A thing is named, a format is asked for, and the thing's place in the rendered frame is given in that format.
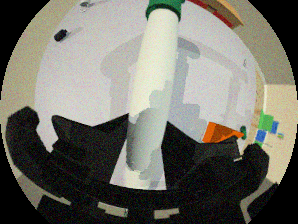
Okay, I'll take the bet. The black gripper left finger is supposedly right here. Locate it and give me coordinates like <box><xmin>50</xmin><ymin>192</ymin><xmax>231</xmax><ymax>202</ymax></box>
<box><xmin>51</xmin><ymin>113</ymin><xmax>129</xmax><ymax>184</ymax></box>

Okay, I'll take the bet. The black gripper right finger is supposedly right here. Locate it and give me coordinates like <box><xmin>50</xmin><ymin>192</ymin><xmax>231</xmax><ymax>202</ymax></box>
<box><xmin>161</xmin><ymin>123</ymin><xmax>235</xmax><ymax>190</ymax></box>

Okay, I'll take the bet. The pale cream cylinder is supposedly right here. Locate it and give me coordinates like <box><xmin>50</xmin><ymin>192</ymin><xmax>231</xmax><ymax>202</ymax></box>
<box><xmin>125</xmin><ymin>8</ymin><xmax>180</xmax><ymax>189</ymax></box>

